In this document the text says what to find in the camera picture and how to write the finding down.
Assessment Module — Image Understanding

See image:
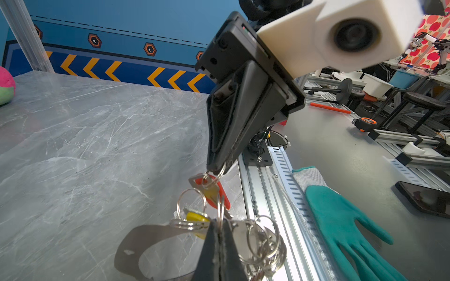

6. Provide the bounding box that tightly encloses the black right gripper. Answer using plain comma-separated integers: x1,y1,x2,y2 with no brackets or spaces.
195,11,306,174

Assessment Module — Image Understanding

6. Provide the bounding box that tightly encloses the green work glove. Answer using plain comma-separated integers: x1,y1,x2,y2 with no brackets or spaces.
292,166,406,281

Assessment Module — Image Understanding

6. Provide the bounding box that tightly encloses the black smartphone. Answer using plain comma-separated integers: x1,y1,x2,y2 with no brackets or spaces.
395,181,450,219

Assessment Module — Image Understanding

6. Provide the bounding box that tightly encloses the yellow key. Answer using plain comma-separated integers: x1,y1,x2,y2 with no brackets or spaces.
184,208,210,240

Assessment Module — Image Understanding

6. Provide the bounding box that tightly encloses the white pink plush toy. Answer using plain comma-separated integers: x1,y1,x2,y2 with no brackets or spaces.
0,67,16,105

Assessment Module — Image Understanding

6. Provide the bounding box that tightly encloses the red pen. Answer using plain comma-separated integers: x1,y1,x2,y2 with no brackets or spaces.
309,103,352,114

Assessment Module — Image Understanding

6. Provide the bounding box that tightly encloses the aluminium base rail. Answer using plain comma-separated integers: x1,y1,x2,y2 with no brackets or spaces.
238,147,340,281

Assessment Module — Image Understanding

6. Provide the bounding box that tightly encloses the red key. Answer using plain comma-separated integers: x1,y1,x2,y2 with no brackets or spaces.
188,174,231,211

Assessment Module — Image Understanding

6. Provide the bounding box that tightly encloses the orange black tape measure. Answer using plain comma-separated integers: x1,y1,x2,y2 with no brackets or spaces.
352,117,377,132

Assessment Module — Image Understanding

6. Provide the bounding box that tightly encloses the metal key holder with rings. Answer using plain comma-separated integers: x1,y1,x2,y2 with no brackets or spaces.
114,197,287,281

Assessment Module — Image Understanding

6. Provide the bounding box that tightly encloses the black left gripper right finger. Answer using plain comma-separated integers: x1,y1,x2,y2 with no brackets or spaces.
219,220,247,281

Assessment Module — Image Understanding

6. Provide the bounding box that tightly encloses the aluminium corner post right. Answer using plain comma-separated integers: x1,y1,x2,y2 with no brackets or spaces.
1,0,55,73

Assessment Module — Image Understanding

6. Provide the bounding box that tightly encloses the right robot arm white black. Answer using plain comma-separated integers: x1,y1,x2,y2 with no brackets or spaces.
195,1,305,175

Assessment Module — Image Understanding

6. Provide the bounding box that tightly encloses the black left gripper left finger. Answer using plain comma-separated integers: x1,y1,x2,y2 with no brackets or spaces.
192,220,220,281

